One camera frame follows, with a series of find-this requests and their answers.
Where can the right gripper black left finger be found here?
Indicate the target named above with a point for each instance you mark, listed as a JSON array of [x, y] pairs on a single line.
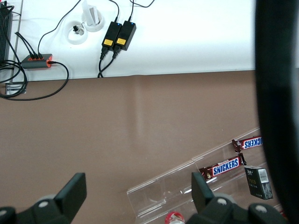
[[70, 196]]

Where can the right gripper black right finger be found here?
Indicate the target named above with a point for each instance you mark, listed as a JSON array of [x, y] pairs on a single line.
[[203, 196]]

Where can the Snickers chocolate bar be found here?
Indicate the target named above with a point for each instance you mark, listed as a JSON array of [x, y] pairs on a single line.
[[224, 166], [251, 142]]

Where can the red white bottle cap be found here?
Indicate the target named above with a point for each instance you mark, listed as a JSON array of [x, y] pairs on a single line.
[[174, 218]]

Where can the clear acrylic display stand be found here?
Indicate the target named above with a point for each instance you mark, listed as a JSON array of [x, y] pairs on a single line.
[[163, 186]]

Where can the small black carton box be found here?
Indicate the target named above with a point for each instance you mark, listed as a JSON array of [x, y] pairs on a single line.
[[257, 184]]

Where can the brown table mat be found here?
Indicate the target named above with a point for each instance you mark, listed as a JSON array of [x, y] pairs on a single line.
[[93, 128]]

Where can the grey orange USB hub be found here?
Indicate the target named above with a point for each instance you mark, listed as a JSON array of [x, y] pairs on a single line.
[[35, 63]]

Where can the black power adapter yellow label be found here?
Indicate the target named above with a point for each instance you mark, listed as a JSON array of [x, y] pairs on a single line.
[[111, 35], [126, 35]]

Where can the small black clip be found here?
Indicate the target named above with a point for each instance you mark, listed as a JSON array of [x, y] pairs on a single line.
[[75, 28]]

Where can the black ribbed device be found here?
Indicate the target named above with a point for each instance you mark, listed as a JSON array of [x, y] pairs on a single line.
[[4, 35]]

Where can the white folded card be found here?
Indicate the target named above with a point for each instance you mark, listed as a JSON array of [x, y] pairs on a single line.
[[90, 14]]

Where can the aluminium rail strip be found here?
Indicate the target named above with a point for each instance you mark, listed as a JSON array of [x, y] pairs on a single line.
[[19, 14]]

